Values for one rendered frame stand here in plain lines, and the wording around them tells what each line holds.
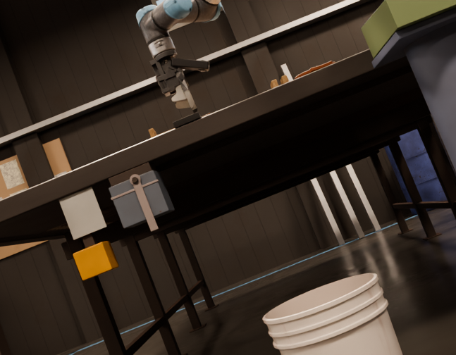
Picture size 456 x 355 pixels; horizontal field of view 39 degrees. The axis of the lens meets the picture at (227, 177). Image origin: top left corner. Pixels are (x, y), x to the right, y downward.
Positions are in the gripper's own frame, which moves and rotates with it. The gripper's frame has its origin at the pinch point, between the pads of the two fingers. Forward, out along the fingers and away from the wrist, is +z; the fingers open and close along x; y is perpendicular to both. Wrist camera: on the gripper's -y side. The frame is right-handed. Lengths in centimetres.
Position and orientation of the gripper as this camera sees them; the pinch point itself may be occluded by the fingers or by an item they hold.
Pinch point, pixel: (196, 111)
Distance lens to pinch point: 199.1
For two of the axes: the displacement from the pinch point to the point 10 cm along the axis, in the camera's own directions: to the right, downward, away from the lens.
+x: -0.2, -0.4, -10.0
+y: -9.2, 3.9, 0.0
